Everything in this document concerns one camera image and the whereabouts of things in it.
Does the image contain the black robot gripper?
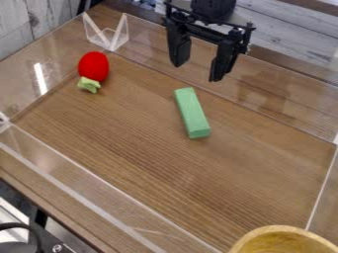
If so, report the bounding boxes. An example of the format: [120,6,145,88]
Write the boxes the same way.
[164,0,256,82]

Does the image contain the red plush strawberry toy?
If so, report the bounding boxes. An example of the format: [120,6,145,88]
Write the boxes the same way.
[77,51,109,94]

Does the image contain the green rectangular block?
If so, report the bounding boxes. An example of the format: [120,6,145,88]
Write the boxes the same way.
[173,87,211,139]

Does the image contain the clear acrylic tray walls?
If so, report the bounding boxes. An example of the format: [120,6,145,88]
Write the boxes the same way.
[0,7,338,253]

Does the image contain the yellow wooden bowl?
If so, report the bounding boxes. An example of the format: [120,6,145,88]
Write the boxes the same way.
[228,225,338,253]

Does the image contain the black table leg bracket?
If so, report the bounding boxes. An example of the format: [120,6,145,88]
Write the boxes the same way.
[29,208,76,253]

